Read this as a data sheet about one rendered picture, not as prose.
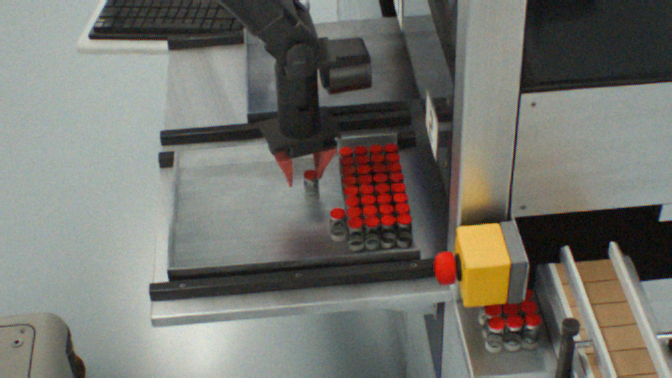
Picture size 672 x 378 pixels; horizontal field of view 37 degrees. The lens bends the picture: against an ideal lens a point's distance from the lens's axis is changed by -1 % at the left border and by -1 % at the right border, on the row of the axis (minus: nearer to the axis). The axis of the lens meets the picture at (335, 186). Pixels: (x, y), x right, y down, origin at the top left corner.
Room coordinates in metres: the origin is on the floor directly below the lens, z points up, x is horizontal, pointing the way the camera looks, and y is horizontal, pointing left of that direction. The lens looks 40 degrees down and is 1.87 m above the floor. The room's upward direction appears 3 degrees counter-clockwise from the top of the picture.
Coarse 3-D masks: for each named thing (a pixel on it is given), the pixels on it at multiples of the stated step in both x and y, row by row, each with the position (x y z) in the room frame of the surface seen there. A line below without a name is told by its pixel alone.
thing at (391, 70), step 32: (320, 32) 1.58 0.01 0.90; (352, 32) 1.58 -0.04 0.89; (384, 32) 1.59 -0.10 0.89; (256, 64) 1.51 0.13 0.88; (384, 64) 1.49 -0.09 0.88; (256, 96) 1.41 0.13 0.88; (320, 96) 1.40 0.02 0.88; (352, 96) 1.40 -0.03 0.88; (384, 96) 1.39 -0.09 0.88; (416, 96) 1.39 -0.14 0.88
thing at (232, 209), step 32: (192, 160) 1.23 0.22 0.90; (224, 160) 1.23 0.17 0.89; (256, 160) 1.23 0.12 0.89; (192, 192) 1.17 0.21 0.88; (224, 192) 1.17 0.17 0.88; (256, 192) 1.16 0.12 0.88; (288, 192) 1.16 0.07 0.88; (320, 192) 1.16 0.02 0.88; (192, 224) 1.10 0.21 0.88; (224, 224) 1.10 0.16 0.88; (256, 224) 1.09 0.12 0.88; (288, 224) 1.09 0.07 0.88; (320, 224) 1.09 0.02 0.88; (192, 256) 1.03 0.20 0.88; (224, 256) 1.03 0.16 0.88; (256, 256) 1.03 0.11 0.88; (288, 256) 1.02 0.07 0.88; (320, 256) 0.99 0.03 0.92; (352, 256) 0.98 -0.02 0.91; (384, 256) 0.99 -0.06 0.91; (416, 256) 0.99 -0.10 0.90
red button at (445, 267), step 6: (444, 252) 0.88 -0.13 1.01; (450, 252) 0.88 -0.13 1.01; (438, 258) 0.87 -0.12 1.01; (444, 258) 0.87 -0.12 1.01; (450, 258) 0.87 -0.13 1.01; (438, 264) 0.86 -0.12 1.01; (444, 264) 0.86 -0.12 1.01; (450, 264) 0.86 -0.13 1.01; (456, 264) 0.87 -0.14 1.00; (438, 270) 0.86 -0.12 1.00; (444, 270) 0.86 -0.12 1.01; (450, 270) 0.86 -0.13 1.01; (456, 270) 0.87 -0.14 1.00; (438, 276) 0.86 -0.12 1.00; (444, 276) 0.85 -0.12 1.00; (450, 276) 0.85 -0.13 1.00; (444, 282) 0.85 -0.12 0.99; (450, 282) 0.85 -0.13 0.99
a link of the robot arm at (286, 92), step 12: (276, 60) 1.15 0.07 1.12; (276, 72) 1.13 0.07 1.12; (324, 72) 1.13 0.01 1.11; (276, 84) 1.13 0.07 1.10; (288, 84) 1.11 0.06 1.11; (300, 84) 1.11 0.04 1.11; (312, 84) 1.12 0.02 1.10; (324, 84) 1.13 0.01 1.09; (288, 96) 1.12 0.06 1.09; (300, 96) 1.11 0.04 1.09; (312, 96) 1.12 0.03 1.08
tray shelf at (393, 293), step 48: (192, 48) 1.58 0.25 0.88; (240, 48) 1.57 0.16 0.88; (192, 96) 1.42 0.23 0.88; (240, 96) 1.42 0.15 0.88; (192, 144) 1.29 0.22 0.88; (240, 144) 1.29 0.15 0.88; (432, 192) 1.15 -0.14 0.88; (432, 240) 1.04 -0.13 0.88; (336, 288) 0.96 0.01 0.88; (384, 288) 0.95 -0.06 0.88; (432, 288) 0.95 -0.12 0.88
